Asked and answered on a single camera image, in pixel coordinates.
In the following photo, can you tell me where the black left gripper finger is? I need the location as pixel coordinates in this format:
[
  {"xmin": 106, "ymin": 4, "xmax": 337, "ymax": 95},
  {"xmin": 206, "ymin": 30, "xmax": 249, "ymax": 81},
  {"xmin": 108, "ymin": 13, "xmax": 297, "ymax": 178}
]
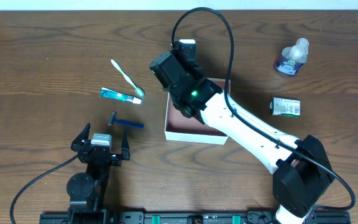
[
  {"xmin": 121, "ymin": 128, "xmax": 130, "ymax": 156},
  {"xmin": 72, "ymin": 123, "xmax": 91, "ymax": 144}
]

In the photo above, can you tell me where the blue disposable razor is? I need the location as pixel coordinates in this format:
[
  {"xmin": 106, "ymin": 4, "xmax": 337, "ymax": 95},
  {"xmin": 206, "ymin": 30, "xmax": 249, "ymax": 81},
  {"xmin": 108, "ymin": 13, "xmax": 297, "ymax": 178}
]
[{"xmin": 108, "ymin": 112, "xmax": 144, "ymax": 129}]

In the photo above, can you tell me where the green white soap box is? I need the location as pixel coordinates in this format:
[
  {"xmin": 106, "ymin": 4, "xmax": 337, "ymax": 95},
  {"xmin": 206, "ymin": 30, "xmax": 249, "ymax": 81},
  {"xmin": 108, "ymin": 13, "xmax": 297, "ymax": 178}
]
[{"xmin": 270, "ymin": 97, "xmax": 301, "ymax": 118}]

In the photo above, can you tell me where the blue hand soap bottle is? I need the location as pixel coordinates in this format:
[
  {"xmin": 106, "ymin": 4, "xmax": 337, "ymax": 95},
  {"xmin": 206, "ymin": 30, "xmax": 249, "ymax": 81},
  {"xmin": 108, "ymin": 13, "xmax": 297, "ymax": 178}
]
[{"xmin": 274, "ymin": 38, "xmax": 310, "ymax": 77}]

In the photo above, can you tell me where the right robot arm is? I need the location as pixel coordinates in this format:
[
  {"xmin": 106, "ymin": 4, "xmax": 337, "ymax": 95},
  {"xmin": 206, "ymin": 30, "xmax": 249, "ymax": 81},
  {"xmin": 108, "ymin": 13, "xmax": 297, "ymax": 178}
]
[{"xmin": 149, "ymin": 51, "xmax": 334, "ymax": 223}]

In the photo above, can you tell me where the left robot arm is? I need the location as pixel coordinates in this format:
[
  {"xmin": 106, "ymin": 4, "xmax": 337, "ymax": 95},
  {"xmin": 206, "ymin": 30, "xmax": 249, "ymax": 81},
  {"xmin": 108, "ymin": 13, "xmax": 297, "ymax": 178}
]
[{"xmin": 67, "ymin": 124, "xmax": 130, "ymax": 224}]

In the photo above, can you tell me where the green white toothbrush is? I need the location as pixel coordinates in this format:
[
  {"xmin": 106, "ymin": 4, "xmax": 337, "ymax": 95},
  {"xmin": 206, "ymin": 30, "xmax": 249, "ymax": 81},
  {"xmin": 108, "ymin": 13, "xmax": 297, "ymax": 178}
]
[{"xmin": 111, "ymin": 59, "xmax": 145, "ymax": 98}]

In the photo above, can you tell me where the teal toothpaste tube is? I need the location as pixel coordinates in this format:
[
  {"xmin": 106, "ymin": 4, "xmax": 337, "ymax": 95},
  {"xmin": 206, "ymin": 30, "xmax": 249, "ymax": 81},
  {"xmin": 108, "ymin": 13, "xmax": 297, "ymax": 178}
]
[{"xmin": 99, "ymin": 87, "xmax": 142, "ymax": 105}]

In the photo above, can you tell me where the white box with pink interior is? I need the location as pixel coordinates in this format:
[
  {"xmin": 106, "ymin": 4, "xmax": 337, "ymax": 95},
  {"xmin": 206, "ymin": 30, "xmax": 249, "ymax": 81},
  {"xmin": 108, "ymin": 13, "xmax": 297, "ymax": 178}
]
[{"xmin": 164, "ymin": 94, "xmax": 228, "ymax": 145}]

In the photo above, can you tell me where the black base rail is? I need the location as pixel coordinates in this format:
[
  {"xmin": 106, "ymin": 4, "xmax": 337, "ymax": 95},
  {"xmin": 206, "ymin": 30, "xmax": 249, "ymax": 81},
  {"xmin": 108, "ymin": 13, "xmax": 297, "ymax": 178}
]
[{"xmin": 39, "ymin": 210, "xmax": 351, "ymax": 224}]

